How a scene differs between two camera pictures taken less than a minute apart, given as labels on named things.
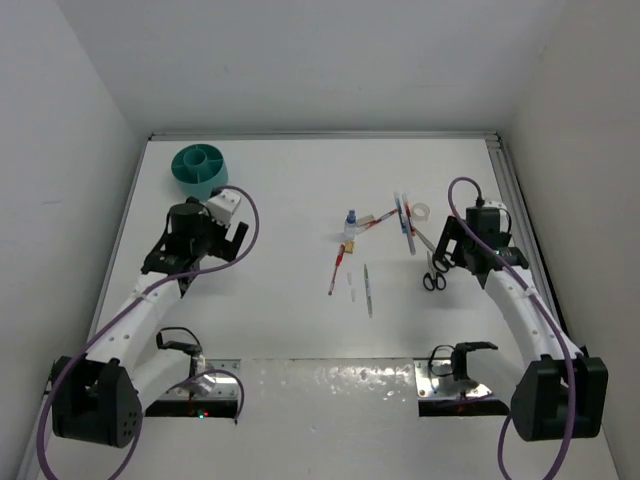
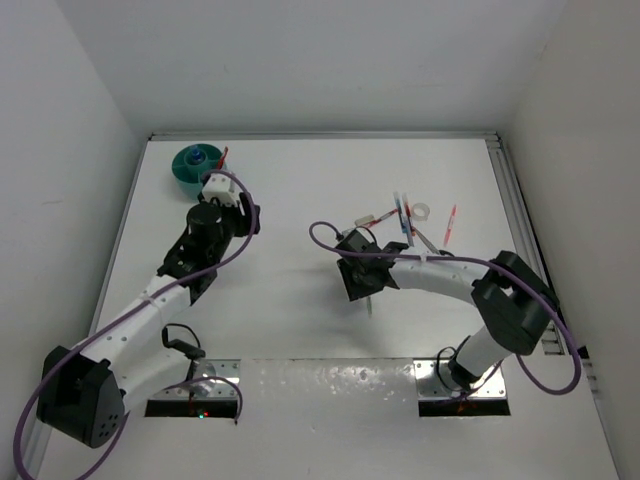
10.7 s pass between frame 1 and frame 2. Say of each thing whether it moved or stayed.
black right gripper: moved
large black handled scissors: stayed
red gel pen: moved
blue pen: stayed
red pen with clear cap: stayed
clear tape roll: stayed
